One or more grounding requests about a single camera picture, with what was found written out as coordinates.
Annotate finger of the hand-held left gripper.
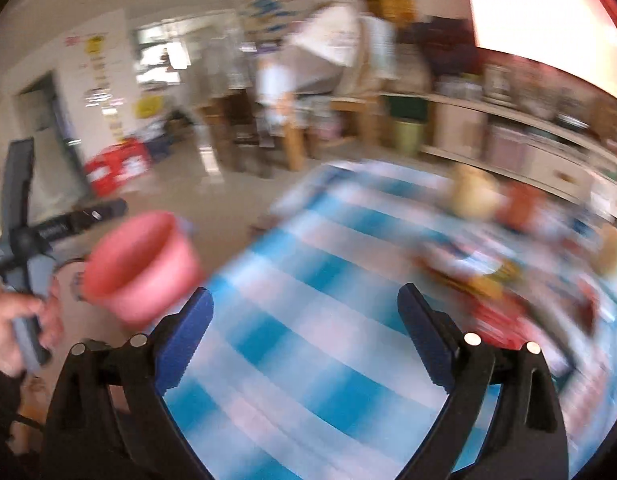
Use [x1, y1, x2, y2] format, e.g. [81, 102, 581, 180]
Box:
[36, 199, 128, 250]

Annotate red plastic crate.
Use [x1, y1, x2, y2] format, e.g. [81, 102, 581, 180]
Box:
[84, 140, 152, 199]

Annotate bright window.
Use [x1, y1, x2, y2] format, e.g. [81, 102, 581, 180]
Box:
[461, 0, 617, 106]

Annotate pink plastic bucket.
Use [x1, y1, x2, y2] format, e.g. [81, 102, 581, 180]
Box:
[82, 211, 205, 325]

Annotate red snack packet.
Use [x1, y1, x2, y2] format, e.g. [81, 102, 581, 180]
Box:
[468, 294, 545, 352]

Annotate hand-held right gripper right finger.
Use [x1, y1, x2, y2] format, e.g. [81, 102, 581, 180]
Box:
[397, 283, 571, 480]

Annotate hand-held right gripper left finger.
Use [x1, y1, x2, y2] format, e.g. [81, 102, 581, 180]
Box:
[41, 287, 214, 480]

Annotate yellow wall stickers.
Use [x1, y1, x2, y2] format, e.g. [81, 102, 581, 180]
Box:
[63, 32, 130, 142]

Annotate light green bin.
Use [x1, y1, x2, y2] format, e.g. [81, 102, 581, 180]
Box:
[392, 119, 427, 157]

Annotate person's left hand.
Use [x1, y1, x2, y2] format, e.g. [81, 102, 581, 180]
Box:
[0, 277, 65, 377]

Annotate blue white checked tablecloth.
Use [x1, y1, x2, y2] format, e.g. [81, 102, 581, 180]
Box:
[143, 160, 617, 480]

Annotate dark cloth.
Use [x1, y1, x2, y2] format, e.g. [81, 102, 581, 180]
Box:
[402, 16, 478, 82]

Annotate oval yellow pear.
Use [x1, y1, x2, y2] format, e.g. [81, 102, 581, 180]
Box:
[594, 224, 617, 277]

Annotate round yellow pear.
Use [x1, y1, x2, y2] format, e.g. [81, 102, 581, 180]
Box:
[447, 164, 500, 220]

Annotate red apple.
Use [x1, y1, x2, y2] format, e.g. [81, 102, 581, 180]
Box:
[497, 184, 545, 228]

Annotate person's left forearm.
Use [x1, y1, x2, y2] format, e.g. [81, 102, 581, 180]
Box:
[0, 357, 46, 480]

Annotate wooden easel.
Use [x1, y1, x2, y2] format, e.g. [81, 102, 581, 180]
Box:
[278, 4, 395, 172]

